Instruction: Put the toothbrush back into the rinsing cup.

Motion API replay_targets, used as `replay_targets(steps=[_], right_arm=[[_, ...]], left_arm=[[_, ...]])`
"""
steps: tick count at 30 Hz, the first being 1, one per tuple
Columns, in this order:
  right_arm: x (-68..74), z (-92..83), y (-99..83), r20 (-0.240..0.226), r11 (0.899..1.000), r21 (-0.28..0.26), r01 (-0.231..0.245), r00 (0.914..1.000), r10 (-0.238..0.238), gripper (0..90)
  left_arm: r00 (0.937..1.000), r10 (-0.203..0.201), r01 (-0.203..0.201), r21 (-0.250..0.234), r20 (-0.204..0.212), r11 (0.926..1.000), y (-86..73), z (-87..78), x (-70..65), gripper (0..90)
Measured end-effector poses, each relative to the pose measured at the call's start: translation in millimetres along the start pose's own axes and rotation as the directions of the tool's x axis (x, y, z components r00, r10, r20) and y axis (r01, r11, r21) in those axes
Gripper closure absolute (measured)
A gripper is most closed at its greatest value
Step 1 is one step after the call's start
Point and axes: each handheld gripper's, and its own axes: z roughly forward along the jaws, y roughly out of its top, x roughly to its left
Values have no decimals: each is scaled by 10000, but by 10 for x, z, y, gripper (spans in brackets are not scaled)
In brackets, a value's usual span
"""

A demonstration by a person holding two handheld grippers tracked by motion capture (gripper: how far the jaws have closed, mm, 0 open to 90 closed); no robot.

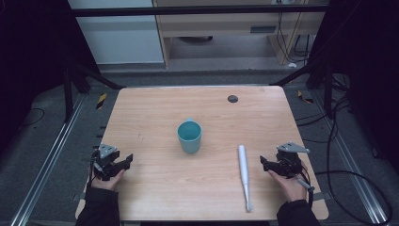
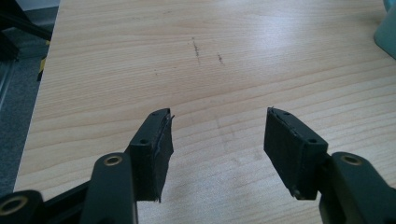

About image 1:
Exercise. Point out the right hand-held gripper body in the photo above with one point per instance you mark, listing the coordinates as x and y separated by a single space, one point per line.
289 160

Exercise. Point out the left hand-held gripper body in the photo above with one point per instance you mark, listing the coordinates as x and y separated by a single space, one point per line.
106 157

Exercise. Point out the teal cup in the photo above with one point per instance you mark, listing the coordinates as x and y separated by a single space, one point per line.
190 137

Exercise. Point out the person's left hand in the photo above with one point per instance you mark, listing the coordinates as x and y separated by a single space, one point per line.
110 183

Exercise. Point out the person's right hand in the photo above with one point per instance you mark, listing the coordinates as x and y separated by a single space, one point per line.
291 187

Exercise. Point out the yellow black striped tape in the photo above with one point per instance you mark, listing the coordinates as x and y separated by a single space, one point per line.
305 98
101 101

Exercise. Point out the black metal stand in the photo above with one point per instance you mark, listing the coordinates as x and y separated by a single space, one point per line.
67 94
328 91

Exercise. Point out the small white object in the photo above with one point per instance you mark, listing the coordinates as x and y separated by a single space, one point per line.
292 65

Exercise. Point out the black curtain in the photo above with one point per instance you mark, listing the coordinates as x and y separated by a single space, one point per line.
370 78
28 62

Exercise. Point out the white cabinet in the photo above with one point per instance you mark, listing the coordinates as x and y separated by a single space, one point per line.
119 37

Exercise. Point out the light wooden desk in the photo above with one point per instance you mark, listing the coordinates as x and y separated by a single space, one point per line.
219 25

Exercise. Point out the aluminium floor rail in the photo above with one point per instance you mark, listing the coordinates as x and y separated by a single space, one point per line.
47 163
351 163

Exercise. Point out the black horizontal frame bar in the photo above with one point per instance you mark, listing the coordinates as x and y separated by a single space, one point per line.
188 11

